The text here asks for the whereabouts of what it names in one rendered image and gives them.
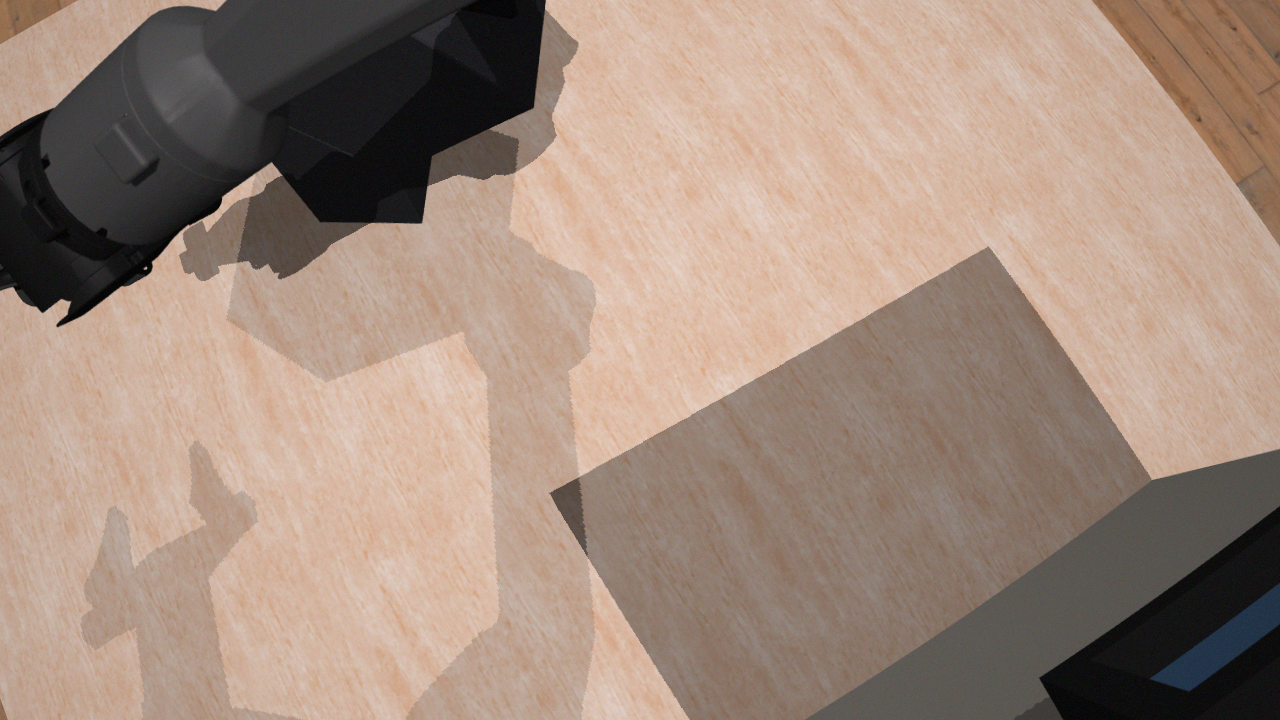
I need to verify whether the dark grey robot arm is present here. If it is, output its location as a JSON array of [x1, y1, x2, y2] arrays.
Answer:
[[0, 0, 518, 327]]

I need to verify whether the black picture frame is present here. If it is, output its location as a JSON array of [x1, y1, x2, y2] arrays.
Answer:
[[1039, 506, 1280, 720]]

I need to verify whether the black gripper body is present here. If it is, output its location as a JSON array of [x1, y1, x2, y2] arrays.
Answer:
[[0, 263, 154, 291]]

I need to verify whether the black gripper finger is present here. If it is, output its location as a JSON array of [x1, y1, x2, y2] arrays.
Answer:
[[189, 199, 221, 225], [13, 286, 36, 307]]

